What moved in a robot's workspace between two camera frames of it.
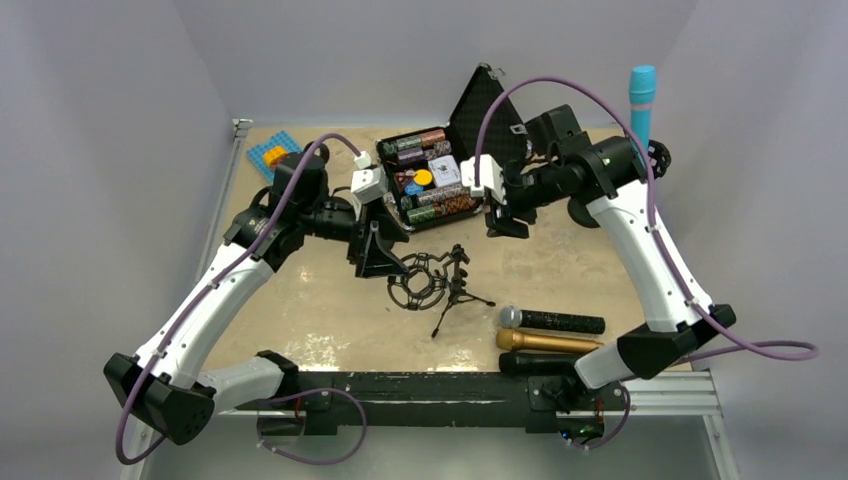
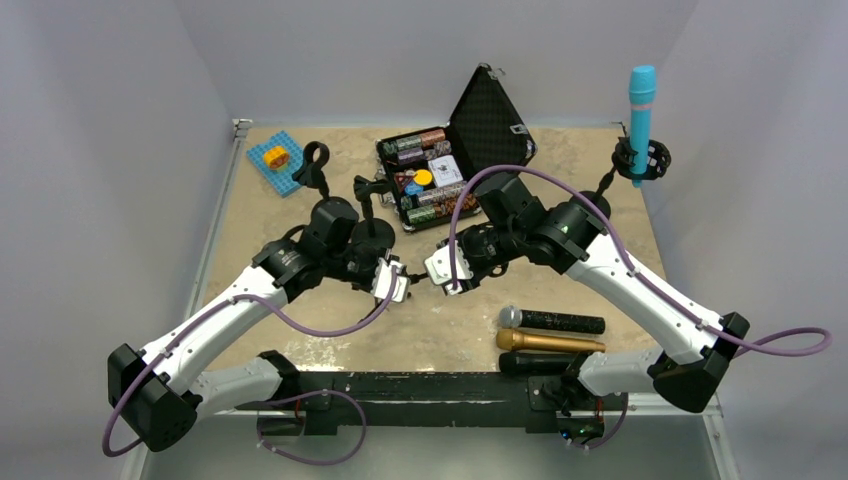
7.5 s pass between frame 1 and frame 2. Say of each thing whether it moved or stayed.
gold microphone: stayed
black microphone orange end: stayed
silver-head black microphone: stayed
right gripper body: moved
